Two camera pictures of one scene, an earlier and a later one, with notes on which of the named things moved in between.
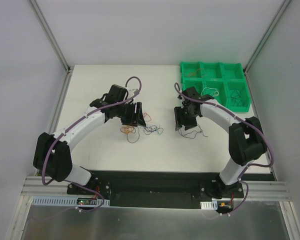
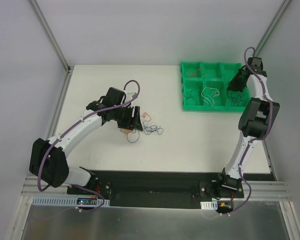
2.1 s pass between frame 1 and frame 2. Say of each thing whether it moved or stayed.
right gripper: moved
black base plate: stayed
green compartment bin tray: stayed
